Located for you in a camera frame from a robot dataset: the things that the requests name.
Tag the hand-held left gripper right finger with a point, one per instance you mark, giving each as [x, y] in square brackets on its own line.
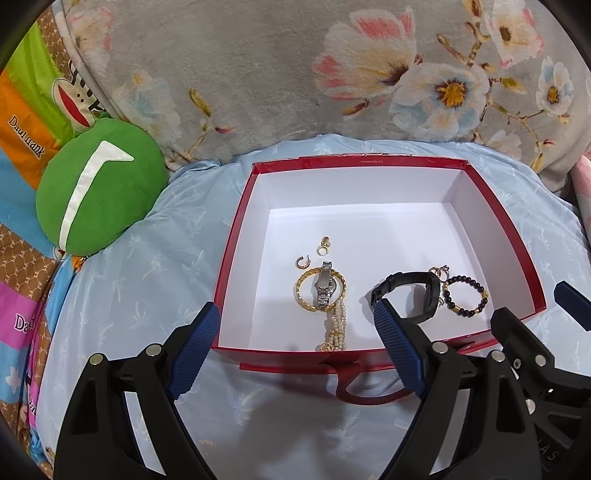
[399, 346]

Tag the colourful printed bedsheet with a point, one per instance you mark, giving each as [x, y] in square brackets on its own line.
[27, 92]

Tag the gold bangle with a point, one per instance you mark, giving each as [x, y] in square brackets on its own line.
[299, 282]

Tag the red cardboard box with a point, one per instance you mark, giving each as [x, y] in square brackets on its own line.
[360, 217]

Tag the gold hoop earring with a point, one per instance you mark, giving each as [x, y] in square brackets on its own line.
[298, 263]

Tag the pink pillow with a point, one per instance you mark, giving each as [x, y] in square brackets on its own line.
[582, 184]

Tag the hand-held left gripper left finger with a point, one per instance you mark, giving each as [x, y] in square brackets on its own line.
[196, 350]

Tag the silver wrist watch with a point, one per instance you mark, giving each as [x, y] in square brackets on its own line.
[323, 277]

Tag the gold drop earring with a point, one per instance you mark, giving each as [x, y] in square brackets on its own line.
[326, 241]

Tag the grey floral blanket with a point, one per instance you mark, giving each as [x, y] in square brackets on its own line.
[258, 69]

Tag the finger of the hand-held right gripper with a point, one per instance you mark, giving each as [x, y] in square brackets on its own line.
[521, 344]
[575, 307]

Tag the green round cushion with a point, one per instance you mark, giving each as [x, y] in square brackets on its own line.
[124, 184]

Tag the black wrist watch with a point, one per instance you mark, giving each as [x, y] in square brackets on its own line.
[401, 278]

